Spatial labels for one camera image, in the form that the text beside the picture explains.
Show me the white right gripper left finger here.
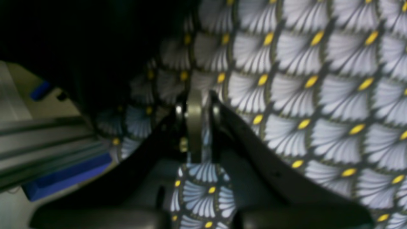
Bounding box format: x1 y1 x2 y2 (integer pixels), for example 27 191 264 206
29 89 203 229

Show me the fan-patterned table cloth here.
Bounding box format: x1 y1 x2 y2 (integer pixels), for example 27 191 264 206
95 0 407 229

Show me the dark navy T-shirt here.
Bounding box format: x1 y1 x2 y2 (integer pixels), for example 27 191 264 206
0 0 199 114

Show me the blue table clamp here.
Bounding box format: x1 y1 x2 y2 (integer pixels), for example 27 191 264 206
22 80 113 201

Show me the aluminium table frame rail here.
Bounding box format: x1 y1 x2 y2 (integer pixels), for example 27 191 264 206
0 60 108 191

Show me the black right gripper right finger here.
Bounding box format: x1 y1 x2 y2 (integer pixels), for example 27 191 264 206
210 92 374 229

